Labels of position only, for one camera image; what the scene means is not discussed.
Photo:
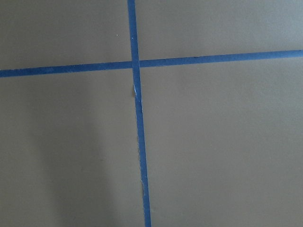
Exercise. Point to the brown paper table cover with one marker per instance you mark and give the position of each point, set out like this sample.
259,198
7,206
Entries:
224,140

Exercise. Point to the long blue tape strip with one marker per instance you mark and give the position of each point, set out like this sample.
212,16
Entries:
139,111

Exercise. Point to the crossing blue tape strip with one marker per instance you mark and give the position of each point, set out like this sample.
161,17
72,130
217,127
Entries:
150,63

